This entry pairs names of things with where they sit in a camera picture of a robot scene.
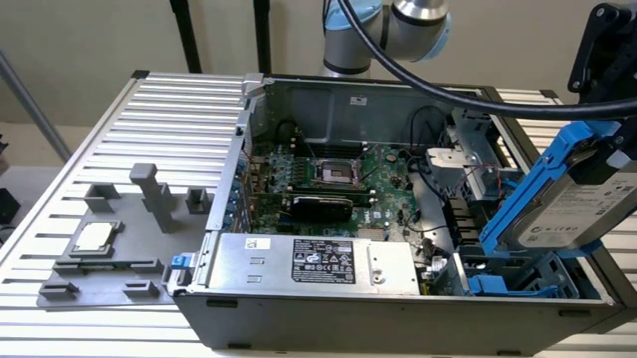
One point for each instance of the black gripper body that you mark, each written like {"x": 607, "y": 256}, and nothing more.
{"x": 604, "y": 48}

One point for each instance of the silver hard disk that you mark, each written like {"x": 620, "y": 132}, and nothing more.
{"x": 572, "y": 209}

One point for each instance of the blue disk carrier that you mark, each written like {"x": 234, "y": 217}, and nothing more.
{"x": 528, "y": 194}

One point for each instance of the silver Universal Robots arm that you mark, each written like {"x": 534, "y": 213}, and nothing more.
{"x": 349, "y": 41}

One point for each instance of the metal drive cage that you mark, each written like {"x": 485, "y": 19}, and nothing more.
{"x": 473, "y": 164}

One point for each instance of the green motherboard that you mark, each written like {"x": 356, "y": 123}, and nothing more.
{"x": 388, "y": 186}

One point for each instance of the CPU socket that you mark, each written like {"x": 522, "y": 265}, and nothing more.
{"x": 334, "y": 171}

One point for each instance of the black graphics card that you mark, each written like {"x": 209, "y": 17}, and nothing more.
{"x": 321, "y": 209}

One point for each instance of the open black PC case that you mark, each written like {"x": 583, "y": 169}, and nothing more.
{"x": 378, "y": 320}

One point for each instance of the silver power supply unit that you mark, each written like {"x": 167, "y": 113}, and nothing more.
{"x": 318, "y": 263}

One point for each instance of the black stand pole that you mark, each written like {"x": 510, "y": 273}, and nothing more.
{"x": 186, "y": 33}
{"x": 262, "y": 33}

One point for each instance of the blue case latch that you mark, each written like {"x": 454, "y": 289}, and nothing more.
{"x": 181, "y": 263}

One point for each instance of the grey parts rack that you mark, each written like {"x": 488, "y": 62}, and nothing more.
{"x": 114, "y": 276}

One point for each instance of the silver CPU chip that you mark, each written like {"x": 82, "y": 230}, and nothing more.
{"x": 96, "y": 238}

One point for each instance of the grey metal pole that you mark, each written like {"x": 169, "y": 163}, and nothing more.
{"x": 30, "y": 104}

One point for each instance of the black box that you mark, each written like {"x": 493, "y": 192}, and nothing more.
{"x": 7, "y": 205}

